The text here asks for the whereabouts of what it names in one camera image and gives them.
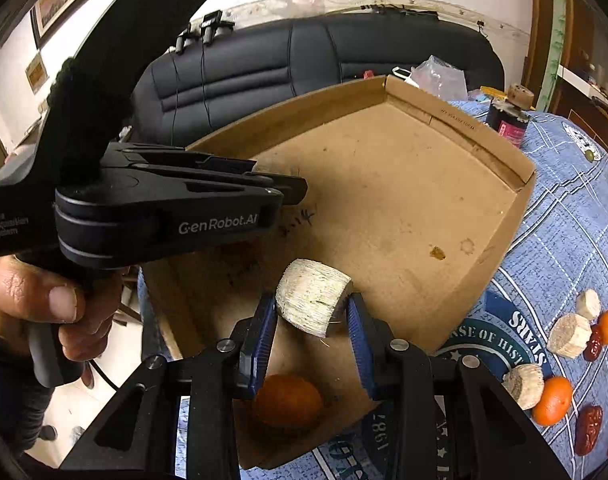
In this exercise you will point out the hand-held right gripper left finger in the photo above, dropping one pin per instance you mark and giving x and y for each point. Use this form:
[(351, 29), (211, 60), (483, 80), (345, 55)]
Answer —
[(262, 342)]

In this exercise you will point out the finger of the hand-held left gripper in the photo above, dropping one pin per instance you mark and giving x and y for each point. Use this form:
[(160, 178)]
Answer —
[(193, 157), (264, 185)]

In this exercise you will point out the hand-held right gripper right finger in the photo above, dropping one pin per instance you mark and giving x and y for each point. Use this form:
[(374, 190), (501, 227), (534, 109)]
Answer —
[(358, 345)]

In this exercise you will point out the pale sugarcane chunk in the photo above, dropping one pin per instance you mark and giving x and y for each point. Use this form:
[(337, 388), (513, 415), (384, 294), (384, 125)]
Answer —
[(311, 295), (588, 305), (568, 336), (525, 385)]

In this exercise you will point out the brown cardboard box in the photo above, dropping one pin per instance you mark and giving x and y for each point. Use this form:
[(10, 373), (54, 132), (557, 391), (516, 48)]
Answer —
[(394, 190)]

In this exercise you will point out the person's left hand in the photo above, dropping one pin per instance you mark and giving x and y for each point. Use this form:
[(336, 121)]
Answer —
[(43, 300)]

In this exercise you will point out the black leather sofa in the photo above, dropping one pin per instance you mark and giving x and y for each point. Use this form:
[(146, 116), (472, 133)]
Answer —
[(264, 75)]

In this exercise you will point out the clear plastic bag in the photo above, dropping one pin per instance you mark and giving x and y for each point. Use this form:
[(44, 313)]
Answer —
[(439, 80)]

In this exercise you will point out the blue printed tablecloth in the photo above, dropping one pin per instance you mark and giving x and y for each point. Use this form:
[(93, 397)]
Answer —
[(549, 240)]

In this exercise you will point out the black jar with pink label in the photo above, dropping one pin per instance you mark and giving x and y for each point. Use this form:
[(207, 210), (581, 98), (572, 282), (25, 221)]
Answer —
[(506, 122)]

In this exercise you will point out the small framed wall picture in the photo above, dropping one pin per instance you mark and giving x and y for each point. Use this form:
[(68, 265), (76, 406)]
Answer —
[(36, 74)]

